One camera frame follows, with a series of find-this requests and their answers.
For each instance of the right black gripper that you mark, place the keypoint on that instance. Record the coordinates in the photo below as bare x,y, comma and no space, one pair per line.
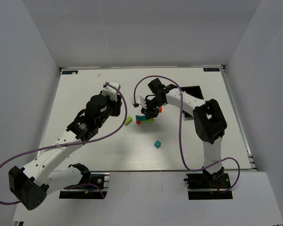
150,110

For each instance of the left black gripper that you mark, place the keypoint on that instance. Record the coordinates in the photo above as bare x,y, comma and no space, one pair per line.
118,106

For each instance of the long green block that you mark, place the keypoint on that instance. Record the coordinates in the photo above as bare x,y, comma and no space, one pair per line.
147,121

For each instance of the teal arch block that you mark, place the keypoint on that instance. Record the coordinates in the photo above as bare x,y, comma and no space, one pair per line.
140,118

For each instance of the black plastic bin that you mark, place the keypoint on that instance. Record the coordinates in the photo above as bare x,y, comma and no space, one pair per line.
194,91

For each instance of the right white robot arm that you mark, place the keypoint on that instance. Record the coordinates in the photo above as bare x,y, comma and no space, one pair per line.
209,121

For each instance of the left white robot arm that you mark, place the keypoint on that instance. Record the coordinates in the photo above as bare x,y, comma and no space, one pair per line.
28,183

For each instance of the flat green block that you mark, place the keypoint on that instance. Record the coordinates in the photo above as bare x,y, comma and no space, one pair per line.
128,120

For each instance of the teal cube block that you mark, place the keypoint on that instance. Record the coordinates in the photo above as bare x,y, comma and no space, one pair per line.
157,144

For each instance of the left blue corner label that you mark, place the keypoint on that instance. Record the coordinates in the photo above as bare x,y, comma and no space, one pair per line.
70,72

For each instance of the blue corner label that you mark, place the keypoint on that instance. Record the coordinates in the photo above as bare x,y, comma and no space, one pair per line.
211,69
70,72

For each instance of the right blue corner label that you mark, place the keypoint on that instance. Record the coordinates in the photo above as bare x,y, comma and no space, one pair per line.
211,69

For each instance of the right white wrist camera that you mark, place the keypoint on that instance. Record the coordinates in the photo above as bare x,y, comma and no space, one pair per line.
138,101

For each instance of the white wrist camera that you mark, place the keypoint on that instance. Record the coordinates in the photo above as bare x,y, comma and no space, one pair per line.
138,101
111,90

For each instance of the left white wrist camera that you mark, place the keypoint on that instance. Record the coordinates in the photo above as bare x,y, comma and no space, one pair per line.
111,90

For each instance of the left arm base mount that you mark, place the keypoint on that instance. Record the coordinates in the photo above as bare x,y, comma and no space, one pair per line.
93,188

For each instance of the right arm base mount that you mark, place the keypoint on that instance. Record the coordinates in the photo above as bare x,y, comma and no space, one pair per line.
199,188

